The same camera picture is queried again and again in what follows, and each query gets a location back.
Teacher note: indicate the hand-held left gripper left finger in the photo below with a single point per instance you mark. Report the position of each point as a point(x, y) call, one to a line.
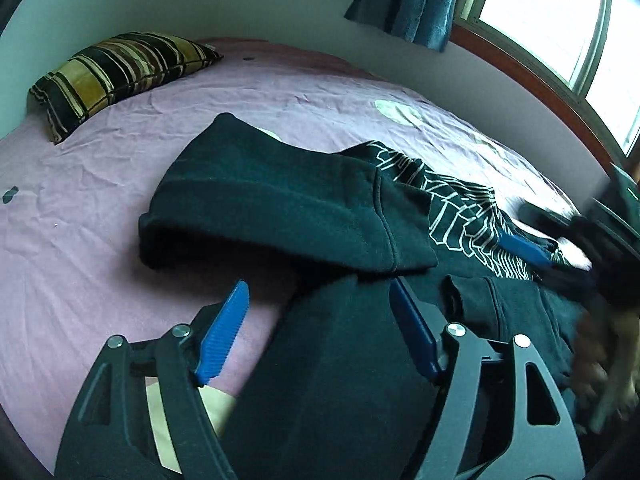
point(222, 340)

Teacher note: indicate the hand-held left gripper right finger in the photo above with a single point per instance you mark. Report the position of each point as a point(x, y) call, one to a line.
point(412, 335)

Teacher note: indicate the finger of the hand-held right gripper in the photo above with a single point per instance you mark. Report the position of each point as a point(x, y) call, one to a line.
point(547, 216)
point(525, 250)

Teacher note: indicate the black hoodie with white print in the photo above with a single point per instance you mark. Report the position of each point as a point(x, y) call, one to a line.
point(300, 210)

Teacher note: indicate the person's right hand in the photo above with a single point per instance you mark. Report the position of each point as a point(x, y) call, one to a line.
point(607, 365)

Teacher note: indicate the pink bed sheet with pale spots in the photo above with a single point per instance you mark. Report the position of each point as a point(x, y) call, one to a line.
point(100, 220)

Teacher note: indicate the striped black and yellow pillow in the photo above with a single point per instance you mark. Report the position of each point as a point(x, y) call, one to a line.
point(110, 72)

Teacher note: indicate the window with wooden frame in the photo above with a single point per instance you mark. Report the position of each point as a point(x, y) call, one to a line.
point(545, 15)

